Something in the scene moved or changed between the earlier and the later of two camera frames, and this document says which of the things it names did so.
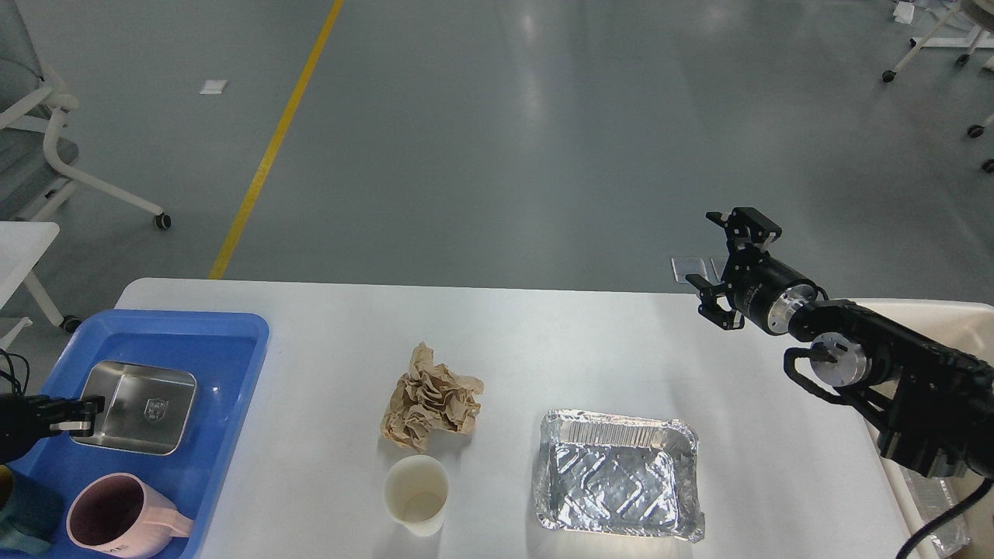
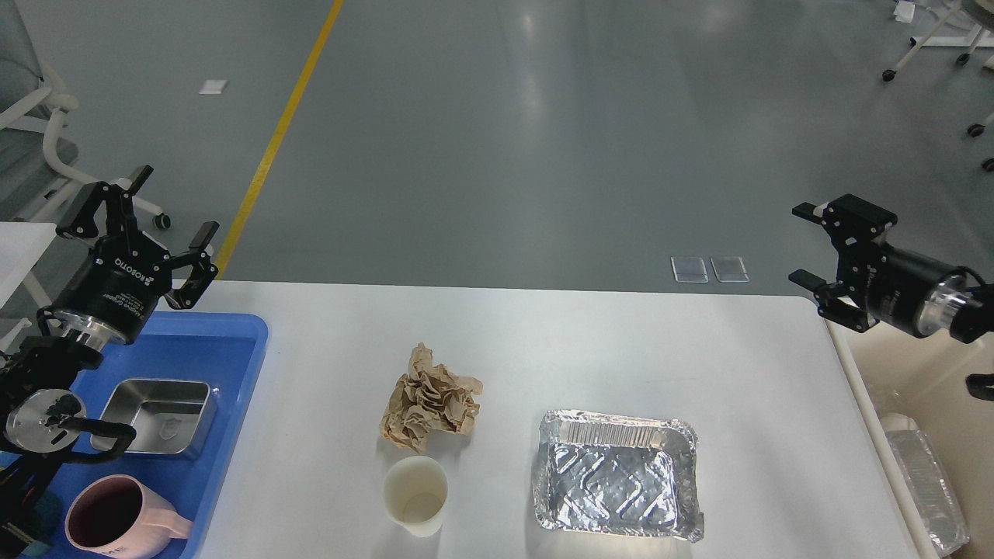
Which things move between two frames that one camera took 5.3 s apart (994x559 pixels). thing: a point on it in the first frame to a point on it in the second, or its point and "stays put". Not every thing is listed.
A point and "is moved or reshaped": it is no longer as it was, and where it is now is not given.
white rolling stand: (971, 25) stays put
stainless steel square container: (147, 409) is moved or reshaped
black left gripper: (25, 418) to (116, 283)
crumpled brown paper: (428, 397) stays put
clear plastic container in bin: (934, 495) stays put
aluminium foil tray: (619, 473) stays put
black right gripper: (753, 286) to (892, 285)
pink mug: (120, 516) stays put
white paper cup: (416, 489) stays put
